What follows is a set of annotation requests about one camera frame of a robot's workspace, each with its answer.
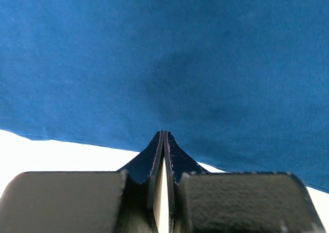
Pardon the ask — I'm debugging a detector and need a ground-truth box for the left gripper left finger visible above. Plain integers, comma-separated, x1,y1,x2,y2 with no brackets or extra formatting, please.
1,131,164,232

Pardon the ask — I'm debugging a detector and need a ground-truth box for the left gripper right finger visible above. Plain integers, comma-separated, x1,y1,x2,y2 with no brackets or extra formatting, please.
163,131,325,232

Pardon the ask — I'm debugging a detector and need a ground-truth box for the navy blue t-shirt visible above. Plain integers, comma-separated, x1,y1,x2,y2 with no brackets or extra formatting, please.
1,0,328,192

